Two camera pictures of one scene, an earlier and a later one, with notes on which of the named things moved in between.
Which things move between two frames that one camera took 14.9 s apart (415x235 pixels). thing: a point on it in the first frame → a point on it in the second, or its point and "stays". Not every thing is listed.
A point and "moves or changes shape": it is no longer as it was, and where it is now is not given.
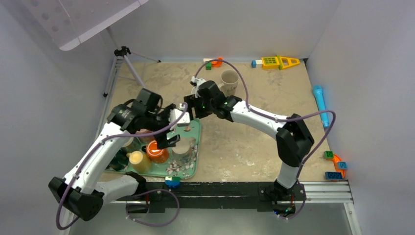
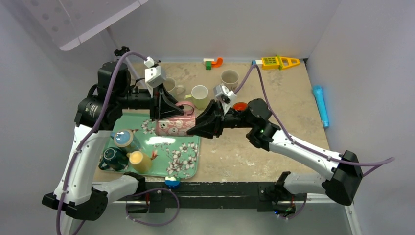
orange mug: x=156 y=155 moves or changes shape
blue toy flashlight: x=319 y=97 stays
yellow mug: x=140 y=162 stays
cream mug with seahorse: x=182 y=153 → x=170 y=84
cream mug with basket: x=229 y=81 stays
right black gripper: x=192 y=102 → x=212 y=118
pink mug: x=146 y=139 moves or changes shape
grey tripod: x=120 y=53 stays
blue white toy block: x=255 y=62 stays
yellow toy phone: x=278 y=62 stays
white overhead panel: x=66 y=21 stays
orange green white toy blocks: x=214 y=63 stays
